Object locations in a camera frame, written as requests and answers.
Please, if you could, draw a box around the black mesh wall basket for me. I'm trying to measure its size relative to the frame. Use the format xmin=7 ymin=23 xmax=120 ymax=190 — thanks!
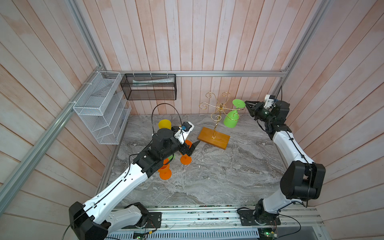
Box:
xmin=120 ymin=73 xmax=177 ymax=101

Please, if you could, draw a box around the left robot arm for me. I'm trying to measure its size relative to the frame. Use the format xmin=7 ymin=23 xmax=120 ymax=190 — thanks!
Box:
xmin=69 ymin=122 xmax=199 ymax=240

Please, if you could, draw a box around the yellow wine glass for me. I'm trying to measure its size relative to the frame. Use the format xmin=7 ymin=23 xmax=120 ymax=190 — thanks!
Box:
xmin=158 ymin=119 xmax=172 ymax=130

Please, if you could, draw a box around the aluminium mounting rail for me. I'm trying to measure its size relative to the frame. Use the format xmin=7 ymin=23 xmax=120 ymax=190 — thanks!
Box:
xmin=74 ymin=205 xmax=326 ymax=233

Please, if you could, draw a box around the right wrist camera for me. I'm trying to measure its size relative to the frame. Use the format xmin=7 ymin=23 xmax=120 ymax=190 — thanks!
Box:
xmin=264 ymin=95 xmax=276 ymax=110

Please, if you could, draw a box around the orange wine glass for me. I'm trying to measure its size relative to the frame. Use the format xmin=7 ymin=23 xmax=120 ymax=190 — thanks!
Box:
xmin=181 ymin=140 xmax=192 ymax=165
xmin=158 ymin=159 xmax=172 ymax=180

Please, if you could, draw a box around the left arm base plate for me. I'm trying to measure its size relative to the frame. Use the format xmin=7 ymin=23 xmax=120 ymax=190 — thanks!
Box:
xmin=123 ymin=212 xmax=162 ymax=229

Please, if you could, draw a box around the white mesh shelf organizer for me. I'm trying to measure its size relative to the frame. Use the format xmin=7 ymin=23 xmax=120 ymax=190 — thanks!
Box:
xmin=74 ymin=71 xmax=132 ymax=145

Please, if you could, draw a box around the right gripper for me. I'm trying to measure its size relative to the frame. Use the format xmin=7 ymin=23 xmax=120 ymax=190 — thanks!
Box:
xmin=245 ymin=101 xmax=273 ymax=126

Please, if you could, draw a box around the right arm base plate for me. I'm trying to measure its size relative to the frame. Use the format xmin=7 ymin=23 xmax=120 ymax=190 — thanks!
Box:
xmin=237 ymin=208 xmax=281 ymax=226

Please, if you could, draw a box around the left camera cable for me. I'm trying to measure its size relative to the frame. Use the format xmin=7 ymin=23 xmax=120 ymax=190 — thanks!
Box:
xmin=151 ymin=103 xmax=184 ymax=136

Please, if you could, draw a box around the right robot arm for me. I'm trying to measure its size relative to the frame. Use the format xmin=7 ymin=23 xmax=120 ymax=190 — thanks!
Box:
xmin=245 ymin=100 xmax=326 ymax=225

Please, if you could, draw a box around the orange wooden rack base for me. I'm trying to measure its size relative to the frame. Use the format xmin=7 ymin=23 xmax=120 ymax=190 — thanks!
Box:
xmin=198 ymin=127 xmax=230 ymax=150

